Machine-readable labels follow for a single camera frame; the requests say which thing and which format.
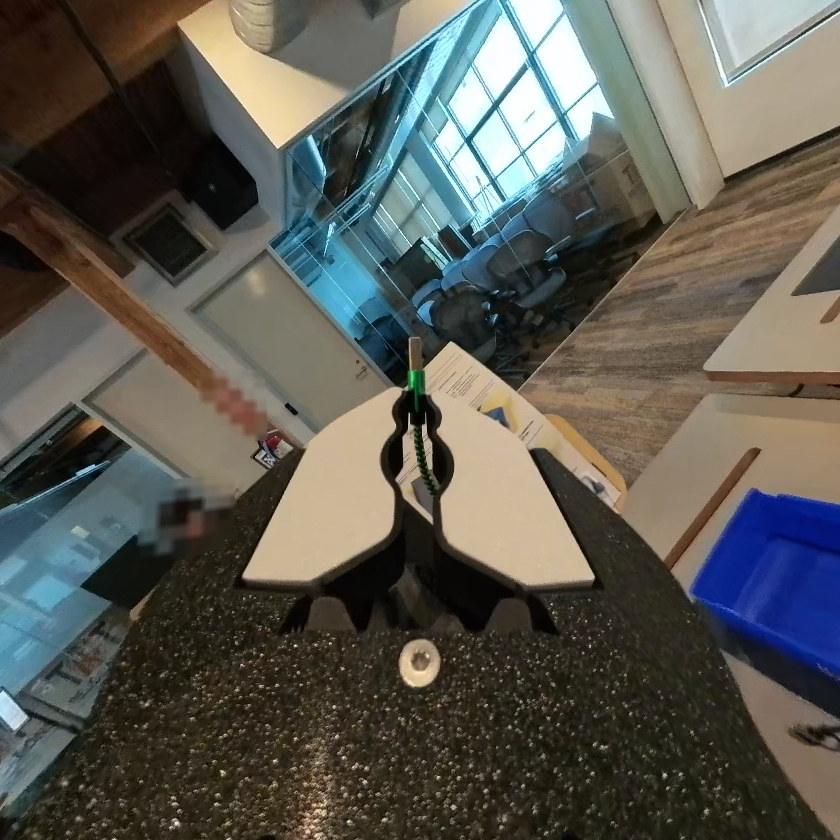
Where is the silver ceiling duct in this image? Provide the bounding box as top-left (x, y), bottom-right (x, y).
top-left (230, 0), bottom-right (403, 57)

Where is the blue plastic bin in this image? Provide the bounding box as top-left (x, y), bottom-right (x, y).
top-left (689, 488), bottom-right (840, 718)

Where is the white table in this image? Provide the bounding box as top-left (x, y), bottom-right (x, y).
top-left (704, 189), bottom-right (840, 399)

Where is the black wall speaker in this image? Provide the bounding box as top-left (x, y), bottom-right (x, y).
top-left (182, 140), bottom-right (259, 231)

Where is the square wall vent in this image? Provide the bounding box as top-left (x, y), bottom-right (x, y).
top-left (123, 202), bottom-right (215, 284)

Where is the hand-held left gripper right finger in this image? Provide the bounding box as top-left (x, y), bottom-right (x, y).
top-left (420, 392), bottom-right (597, 590)

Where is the printed instruction sheet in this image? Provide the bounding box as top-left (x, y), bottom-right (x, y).
top-left (406, 340), bottom-right (621, 514)

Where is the grey flat pad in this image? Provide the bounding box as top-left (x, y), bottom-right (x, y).
top-left (791, 226), bottom-right (840, 298)

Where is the glass partition wall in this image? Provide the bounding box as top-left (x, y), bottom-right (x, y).
top-left (268, 0), bottom-right (690, 388)

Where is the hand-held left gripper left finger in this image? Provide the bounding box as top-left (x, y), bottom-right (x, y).
top-left (241, 387), bottom-right (412, 588)

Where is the group of grey office chairs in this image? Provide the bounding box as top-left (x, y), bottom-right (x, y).
top-left (412, 196), bottom-right (573, 358)

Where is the green braided usb cable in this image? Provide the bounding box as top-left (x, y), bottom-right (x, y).
top-left (406, 337), bottom-right (438, 508)

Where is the wooden ceiling beam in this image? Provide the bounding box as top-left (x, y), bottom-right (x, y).
top-left (0, 164), bottom-right (263, 427)

